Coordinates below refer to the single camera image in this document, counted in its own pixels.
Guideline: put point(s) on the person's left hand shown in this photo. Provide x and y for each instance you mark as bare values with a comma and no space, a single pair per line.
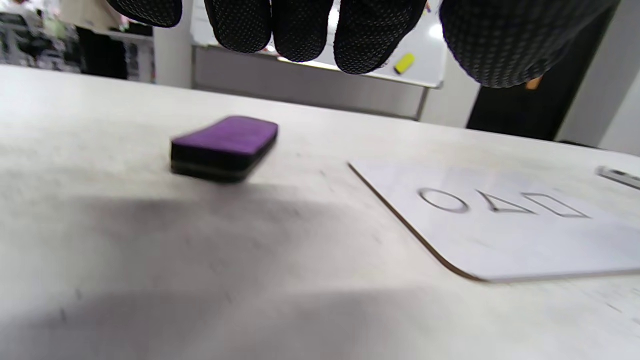
370,35

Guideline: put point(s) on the purple black eraser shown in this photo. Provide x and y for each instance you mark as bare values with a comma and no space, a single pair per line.
227,142

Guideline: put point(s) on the small white whiteboard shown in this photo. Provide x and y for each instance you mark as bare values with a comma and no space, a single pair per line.
500,240

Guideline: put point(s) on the black white labelled marker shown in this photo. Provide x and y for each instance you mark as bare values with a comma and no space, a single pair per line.
620,177

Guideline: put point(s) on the large standing whiteboard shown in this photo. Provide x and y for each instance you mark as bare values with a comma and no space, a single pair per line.
310,85

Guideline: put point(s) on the yellow board eraser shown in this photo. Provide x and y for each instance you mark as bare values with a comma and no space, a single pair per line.
404,63

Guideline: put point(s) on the black door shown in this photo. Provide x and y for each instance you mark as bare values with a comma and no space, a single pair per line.
520,112

